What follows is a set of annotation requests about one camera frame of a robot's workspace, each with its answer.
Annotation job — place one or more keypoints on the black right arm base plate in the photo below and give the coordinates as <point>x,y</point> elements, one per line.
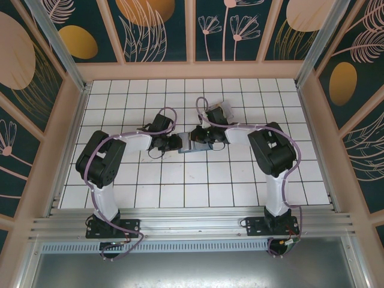
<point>255,226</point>

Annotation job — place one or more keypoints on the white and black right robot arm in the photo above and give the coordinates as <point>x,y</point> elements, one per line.
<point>276,195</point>

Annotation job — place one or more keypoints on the small controller board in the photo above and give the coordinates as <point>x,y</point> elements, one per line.
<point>109,249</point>
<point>285,246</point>

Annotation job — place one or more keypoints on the clear acrylic card box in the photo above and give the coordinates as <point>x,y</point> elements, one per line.
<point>228,109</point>

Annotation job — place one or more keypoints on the aluminium frame post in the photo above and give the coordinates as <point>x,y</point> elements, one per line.
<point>316,45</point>
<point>60,45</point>

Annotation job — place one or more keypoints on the silver credit card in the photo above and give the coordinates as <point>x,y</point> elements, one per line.
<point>228,109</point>

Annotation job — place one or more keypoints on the aluminium mounting rail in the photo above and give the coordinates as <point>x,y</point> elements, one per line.
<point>192,220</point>

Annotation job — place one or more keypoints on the grey metal sheet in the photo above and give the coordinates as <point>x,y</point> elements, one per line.
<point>192,270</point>

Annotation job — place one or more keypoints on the blue card holder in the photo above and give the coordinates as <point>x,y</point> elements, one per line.
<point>198,148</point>

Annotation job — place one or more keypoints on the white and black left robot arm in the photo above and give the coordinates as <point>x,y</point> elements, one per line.
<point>105,201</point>

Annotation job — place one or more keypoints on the gold credit card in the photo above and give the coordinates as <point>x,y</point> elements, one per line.
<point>216,106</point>

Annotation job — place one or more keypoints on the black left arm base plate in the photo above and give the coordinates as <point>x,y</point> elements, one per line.
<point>132,226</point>

